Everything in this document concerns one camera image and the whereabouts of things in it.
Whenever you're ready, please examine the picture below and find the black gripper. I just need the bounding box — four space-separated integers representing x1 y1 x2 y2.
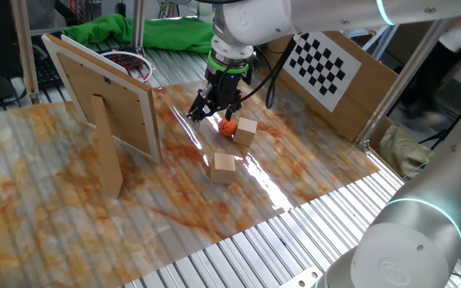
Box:
186 67 253 131

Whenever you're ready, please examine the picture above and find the small orange basketball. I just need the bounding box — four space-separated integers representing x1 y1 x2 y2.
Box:
218 118 239 139

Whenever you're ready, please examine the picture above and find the white backboard with basketball logo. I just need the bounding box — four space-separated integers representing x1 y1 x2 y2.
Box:
60 34 135 81

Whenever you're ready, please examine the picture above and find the light wooden cube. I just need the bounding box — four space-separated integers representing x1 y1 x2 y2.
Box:
232 117 259 147
209 151 237 185

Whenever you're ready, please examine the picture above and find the white hoop with net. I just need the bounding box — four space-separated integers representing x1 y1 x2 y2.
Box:
100 50 156 84

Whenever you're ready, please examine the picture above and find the green cloth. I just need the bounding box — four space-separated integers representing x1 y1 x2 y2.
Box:
64 13 215 54

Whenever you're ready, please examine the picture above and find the black white checkerboard sheet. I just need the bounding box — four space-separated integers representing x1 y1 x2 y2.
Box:
282 31 363 113

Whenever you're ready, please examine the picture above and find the brown wooden board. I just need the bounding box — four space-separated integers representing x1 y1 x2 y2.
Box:
264 30 399 143

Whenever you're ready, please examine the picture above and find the black keyboard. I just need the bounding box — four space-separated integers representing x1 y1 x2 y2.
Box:
32 34 143 90

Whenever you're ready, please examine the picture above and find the olive fabric bag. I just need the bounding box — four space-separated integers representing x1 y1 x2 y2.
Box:
377 122 435 180

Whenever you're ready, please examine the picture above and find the orange marble pattern mat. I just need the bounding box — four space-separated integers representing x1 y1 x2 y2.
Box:
0 78 380 288

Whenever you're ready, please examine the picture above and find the person in dark trousers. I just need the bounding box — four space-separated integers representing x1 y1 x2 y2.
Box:
397 14 461 133

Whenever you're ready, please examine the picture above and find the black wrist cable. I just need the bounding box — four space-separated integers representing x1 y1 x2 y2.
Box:
240 38 295 111

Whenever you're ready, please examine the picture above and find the wooden picture frame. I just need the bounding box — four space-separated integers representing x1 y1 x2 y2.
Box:
41 33 163 200

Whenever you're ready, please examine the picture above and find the aluminium frame post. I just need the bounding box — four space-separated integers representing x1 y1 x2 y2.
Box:
353 18 458 155
131 0 148 55
10 0 42 106
361 24 400 62

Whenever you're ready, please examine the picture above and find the metal corner bracket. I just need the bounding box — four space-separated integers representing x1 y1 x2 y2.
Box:
277 266 324 288

